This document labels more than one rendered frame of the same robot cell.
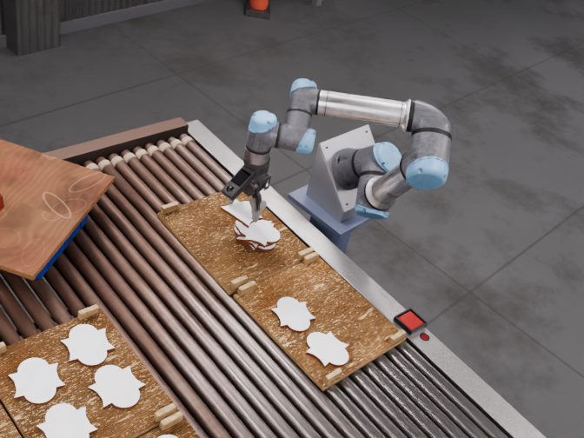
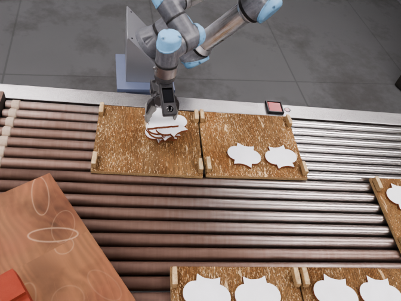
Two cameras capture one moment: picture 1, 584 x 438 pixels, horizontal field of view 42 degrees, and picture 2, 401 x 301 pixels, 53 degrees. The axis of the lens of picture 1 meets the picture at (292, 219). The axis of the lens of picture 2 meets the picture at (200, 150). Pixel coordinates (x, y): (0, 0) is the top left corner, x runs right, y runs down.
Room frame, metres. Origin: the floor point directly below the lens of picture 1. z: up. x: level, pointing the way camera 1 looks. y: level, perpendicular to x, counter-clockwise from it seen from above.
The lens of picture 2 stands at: (1.11, 0.95, 2.12)
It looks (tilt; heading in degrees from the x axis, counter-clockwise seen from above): 47 degrees down; 304
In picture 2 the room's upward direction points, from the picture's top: 14 degrees clockwise
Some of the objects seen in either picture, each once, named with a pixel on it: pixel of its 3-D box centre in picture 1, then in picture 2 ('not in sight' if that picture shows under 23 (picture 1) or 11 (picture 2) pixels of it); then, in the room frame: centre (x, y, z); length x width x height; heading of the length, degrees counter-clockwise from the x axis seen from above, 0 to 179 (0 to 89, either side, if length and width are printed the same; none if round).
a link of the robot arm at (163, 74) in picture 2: (255, 153); (164, 69); (1.87, 0.15, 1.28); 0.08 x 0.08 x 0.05
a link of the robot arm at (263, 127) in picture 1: (262, 131); (168, 48); (1.87, 0.14, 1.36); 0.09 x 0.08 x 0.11; 95
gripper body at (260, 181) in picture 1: (254, 174); (162, 86); (1.87, 0.14, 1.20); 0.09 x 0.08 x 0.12; 151
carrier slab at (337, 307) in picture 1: (320, 317); (250, 144); (1.62, -0.15, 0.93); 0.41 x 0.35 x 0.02; 50
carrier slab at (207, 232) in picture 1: (235, 235); (148, 140); (1.89, 0.17, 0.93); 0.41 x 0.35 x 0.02; 48
